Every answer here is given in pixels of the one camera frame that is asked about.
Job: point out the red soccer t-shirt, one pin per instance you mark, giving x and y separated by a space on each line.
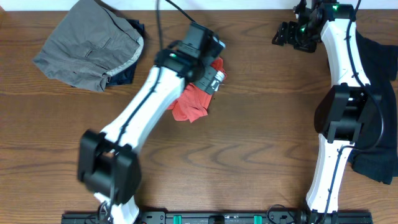
191 105

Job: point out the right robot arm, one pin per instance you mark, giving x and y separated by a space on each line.
344 113

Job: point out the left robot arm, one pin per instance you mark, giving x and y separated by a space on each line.
108 161

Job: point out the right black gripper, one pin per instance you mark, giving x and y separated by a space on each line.
286 35

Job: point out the grey-brown folded shorts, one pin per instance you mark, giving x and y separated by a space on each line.
88 46

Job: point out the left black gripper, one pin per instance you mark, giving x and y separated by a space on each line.
211 76

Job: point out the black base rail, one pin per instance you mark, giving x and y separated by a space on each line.
217 217

